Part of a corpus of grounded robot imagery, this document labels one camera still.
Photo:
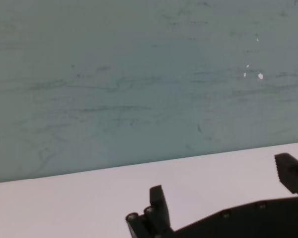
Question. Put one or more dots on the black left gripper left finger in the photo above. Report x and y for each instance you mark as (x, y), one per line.
(157, 213)

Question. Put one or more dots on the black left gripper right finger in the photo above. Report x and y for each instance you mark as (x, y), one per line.
(291, 173)

